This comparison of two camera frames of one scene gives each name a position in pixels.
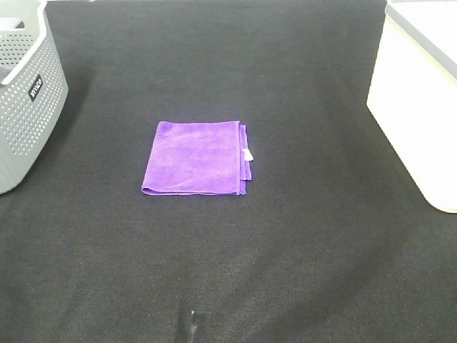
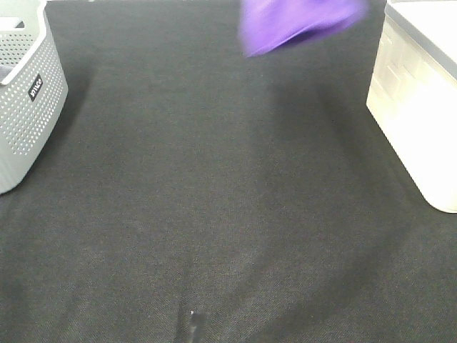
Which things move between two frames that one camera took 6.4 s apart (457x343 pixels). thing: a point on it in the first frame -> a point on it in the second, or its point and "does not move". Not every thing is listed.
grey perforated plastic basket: (33, 88) does not move
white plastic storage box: (413, 93) does not move
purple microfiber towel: (198, 158) -> (269, 24)
